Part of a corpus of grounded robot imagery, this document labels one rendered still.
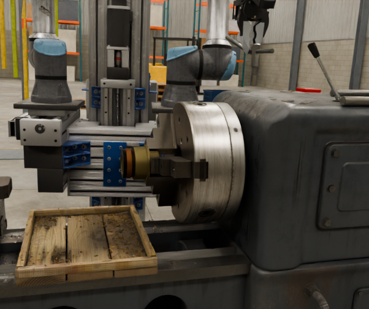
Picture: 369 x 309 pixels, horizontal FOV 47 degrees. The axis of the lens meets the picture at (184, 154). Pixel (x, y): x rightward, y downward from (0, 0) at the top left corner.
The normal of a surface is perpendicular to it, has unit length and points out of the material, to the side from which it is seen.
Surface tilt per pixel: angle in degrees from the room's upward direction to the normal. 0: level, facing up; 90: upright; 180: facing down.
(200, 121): 38
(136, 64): 90
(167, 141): 53
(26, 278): 90
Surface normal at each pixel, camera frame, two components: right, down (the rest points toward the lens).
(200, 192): 0.25, 0.44
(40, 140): 0.09, 0.22
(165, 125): 0.24, -0.41
